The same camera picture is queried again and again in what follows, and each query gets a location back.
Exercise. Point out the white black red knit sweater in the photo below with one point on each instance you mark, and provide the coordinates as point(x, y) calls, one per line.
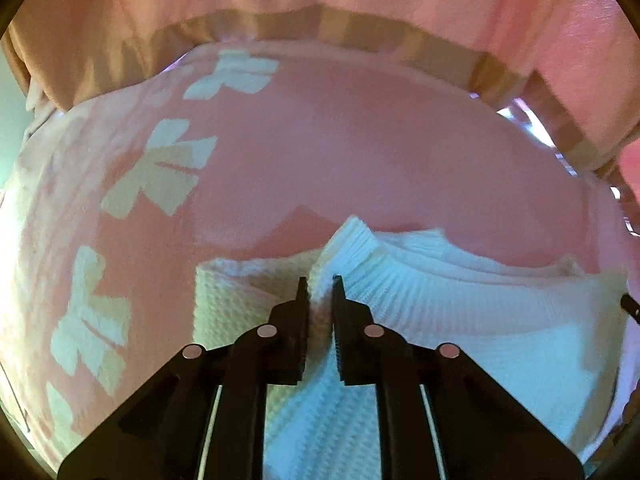
point(450, 310)

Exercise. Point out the pink bow-print blanket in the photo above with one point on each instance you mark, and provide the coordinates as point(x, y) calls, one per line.
point(325, 160)

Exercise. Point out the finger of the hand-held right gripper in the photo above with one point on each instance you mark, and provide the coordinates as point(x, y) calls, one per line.
point(631, 305)

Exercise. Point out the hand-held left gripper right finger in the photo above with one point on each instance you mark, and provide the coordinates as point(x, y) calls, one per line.
point(341, 330)

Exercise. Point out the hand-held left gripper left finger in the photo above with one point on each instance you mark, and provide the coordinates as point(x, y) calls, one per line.
point(301, 330)

